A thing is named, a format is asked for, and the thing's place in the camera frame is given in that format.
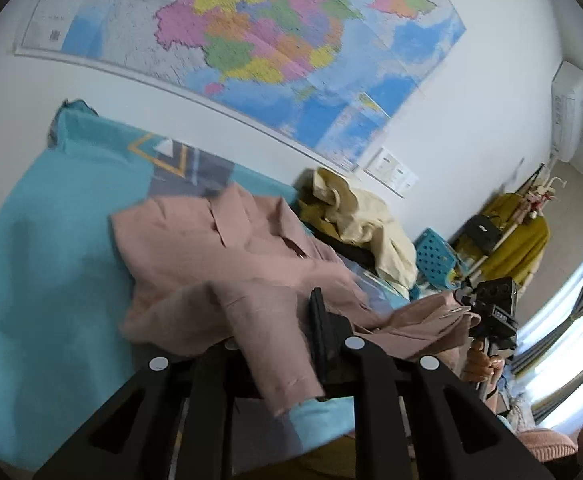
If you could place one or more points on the cream garment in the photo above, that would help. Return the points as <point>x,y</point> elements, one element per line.
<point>371,225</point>

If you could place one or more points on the white air conditioner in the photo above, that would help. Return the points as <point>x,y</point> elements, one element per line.
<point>569,110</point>

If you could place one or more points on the yellow hanging garment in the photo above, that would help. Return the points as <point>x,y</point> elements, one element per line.
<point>521,245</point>

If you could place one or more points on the pink coat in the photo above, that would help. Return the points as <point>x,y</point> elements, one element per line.
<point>221,260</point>

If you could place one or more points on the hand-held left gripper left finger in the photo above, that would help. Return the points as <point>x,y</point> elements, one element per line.
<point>211,375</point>

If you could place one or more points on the teal and grey bedsheet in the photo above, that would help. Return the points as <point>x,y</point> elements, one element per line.
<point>46,260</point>

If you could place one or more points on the black garment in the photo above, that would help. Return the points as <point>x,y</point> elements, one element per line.
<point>356,252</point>

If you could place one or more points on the colourful wall map poster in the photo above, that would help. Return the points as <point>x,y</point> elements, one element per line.
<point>271,35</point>

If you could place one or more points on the person's right hand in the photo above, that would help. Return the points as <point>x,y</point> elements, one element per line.
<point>475,366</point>

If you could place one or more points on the white wall switch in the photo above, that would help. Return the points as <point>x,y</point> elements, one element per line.
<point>410,183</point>

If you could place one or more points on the white coat rack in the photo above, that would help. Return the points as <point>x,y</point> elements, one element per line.
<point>507,231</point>

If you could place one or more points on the white wall socket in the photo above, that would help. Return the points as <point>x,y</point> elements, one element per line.
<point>381,162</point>
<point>398,175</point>

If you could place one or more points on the pink knit cloth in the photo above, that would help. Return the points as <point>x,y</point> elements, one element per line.
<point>546,442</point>

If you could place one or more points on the mustard garment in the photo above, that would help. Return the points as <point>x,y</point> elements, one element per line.
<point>311,212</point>

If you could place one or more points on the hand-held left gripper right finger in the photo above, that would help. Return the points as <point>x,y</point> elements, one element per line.
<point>319,330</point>

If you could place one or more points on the blue plastic basket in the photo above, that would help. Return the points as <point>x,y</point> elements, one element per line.
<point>434,257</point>

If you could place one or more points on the black handbag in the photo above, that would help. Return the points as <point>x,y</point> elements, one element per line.
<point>481,232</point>

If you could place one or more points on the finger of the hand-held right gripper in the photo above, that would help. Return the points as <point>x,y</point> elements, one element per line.
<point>465,296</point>

